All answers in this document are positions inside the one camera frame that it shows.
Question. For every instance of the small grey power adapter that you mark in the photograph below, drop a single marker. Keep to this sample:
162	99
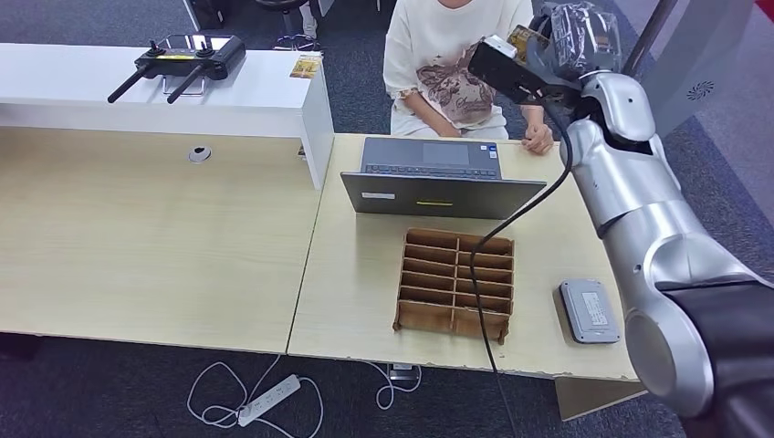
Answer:
404	373

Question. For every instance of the grey card reader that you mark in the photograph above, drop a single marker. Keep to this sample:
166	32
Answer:
589	311

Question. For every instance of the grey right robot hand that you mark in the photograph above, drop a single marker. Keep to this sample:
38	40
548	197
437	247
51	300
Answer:
580	42

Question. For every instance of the beige desk side panel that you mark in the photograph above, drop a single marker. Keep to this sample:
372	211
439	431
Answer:
592	396

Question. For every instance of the person's right hand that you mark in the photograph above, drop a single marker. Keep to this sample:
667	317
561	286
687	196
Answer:
447	131

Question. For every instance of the brown wooden card organizer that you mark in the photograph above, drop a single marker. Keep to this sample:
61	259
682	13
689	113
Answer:
423	317

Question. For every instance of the chrome stanchion post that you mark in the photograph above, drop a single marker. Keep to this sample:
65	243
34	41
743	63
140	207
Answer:
650	36

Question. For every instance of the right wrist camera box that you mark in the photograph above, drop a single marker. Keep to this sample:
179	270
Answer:
502	72

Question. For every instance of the grey laptop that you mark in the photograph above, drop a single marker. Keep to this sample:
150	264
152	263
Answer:
435	196

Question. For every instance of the red board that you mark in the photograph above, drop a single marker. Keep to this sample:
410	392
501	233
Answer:
767	6

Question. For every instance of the black remote controller with antennas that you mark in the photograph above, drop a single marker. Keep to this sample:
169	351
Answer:
199	57

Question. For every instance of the grey standing sign panel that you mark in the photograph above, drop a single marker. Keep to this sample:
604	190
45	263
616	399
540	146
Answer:
695	60

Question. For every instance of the yellow ID card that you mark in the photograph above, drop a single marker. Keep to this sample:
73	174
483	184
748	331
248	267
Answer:
520	35

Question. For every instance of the person's left hand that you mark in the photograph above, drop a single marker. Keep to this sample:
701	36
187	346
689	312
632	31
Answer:
538	139

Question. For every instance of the person's left forearm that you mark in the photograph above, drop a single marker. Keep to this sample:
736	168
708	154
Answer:
533	115

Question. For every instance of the black cabinet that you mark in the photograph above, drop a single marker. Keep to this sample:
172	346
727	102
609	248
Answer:
211	12

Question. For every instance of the yellow printed card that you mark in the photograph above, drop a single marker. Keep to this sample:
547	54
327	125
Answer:
305	66

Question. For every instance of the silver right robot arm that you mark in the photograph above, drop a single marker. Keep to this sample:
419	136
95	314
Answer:
635	193

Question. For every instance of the white power strip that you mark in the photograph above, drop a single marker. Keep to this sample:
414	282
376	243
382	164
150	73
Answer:
269	400

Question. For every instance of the black office chair base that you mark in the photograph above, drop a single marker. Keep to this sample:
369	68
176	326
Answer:
294	42

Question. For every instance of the person's right forearm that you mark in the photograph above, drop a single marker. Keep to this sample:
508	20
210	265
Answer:
423	112

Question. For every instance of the white raised counter shelf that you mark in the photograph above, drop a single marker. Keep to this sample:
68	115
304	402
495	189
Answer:
254	103

